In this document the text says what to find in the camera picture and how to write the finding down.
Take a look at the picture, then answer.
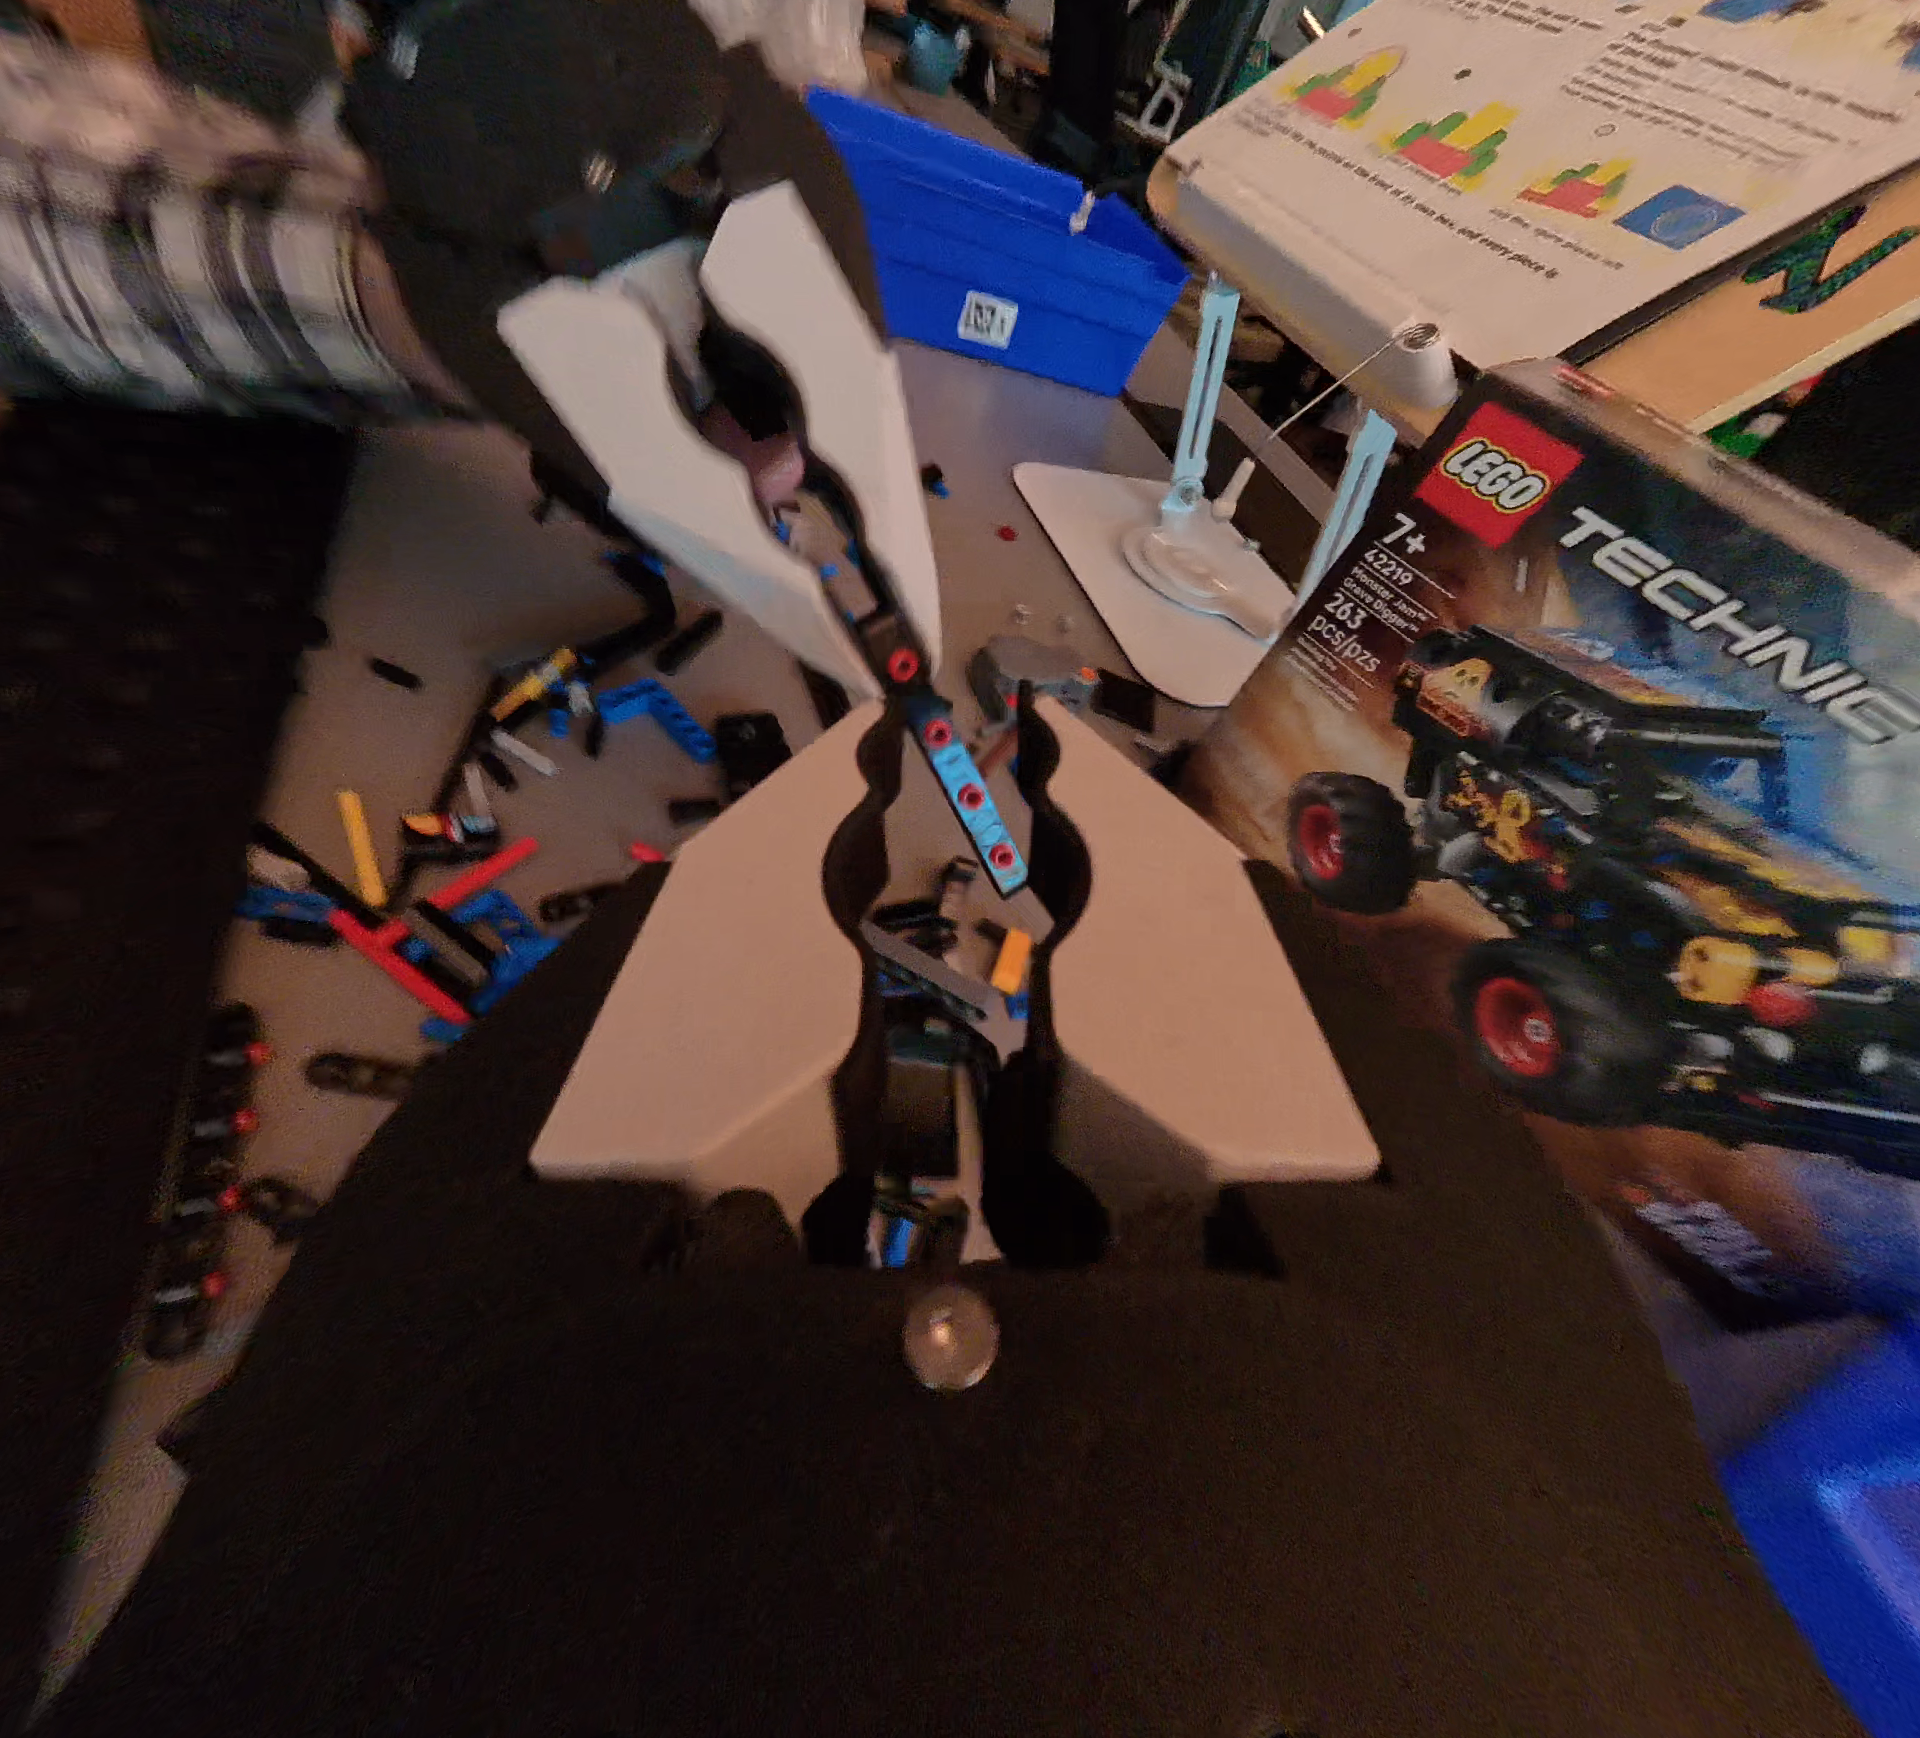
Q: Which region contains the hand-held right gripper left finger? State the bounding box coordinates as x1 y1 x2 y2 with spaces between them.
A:
529 705 904 1258

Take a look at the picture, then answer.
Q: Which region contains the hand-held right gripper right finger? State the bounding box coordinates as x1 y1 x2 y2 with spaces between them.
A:
1022 689 1385 1260

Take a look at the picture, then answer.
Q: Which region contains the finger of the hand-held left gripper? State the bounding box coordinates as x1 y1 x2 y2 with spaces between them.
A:
497 267 903 705
696 178 947 651

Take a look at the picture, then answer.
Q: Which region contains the long black toy beam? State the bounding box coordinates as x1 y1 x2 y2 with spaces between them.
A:
781 490 1039 903

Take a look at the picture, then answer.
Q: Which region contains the person's left forearm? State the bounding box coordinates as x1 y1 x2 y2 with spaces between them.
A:
0 22 488 426

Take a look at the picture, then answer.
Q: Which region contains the grey desk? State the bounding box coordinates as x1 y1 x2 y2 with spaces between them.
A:
61 327 1920 1680

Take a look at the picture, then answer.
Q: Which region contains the blue bin with white tag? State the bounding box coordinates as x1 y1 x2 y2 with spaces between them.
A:
803 80 1199 398

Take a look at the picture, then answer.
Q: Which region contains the clear plastic bag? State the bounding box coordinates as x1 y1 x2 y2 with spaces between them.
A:
682 0 874 98

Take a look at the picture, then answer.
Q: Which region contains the red toy axle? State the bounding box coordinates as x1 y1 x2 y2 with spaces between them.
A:
325 837 545 1025

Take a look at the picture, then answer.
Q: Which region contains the pile of toy building pieces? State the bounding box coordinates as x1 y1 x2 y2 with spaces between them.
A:
234 555 813 1018

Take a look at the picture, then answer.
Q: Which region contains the grey toy motor block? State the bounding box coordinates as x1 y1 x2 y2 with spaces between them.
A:
962 627 1100 723

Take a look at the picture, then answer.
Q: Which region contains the black office chair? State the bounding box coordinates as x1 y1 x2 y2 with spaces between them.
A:
1039 0 1140 182

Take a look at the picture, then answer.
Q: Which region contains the toy truck set box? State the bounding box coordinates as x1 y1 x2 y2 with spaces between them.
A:
1179 357 1920 1265

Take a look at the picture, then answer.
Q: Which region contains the black beam with red pins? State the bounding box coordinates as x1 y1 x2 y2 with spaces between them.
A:
143 1001 275 1367

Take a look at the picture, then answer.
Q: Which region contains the black dotted mat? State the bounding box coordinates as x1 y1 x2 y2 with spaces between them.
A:
0 398 369 1620

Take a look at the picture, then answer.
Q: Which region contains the instruction booklet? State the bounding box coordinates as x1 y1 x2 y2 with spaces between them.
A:
1147 0 1920 435

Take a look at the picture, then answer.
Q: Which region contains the plain blue plastic bin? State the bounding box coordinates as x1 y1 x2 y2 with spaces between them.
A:
1719 1343 1920 1738

